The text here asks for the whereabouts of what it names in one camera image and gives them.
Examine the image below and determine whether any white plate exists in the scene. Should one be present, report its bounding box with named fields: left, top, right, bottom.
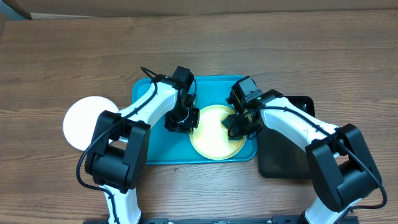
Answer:
left=63, top=96, right=119, bottom=151

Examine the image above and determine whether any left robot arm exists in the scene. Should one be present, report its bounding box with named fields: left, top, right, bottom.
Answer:
left=76, top=81, right=199, bottom=223

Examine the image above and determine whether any green yellow sponge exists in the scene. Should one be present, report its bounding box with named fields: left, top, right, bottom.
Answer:
left=221, top=115, right=244, bottom=141

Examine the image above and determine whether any green rimmed plate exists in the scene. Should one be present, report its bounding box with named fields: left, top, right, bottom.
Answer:
left=190, top=105, right=246, bottom=160

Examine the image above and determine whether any black rectangular tray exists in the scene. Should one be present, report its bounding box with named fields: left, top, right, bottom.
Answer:
left=256, top=95, right=317, bottom=180

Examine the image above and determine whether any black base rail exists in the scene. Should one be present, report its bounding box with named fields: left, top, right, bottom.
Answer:
left=83, top=214, right=360, bottom=224

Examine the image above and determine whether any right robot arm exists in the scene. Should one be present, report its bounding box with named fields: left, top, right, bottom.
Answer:
left=222, top=90, right=387, bottom=223

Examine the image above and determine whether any teal plastic tray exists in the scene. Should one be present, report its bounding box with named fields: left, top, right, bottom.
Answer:
left=130, top=75, right=257, bottom=165

